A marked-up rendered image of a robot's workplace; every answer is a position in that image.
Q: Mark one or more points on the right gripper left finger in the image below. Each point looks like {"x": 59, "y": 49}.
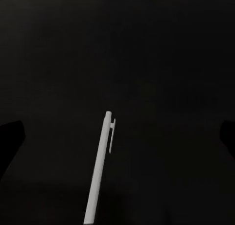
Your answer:
{"x": 12, "y": 135}

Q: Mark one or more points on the desk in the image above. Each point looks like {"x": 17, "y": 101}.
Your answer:
{"x": 165, "y": 69}

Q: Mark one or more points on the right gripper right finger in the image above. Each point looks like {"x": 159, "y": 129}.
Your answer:
{"x": 227, "y": 136}

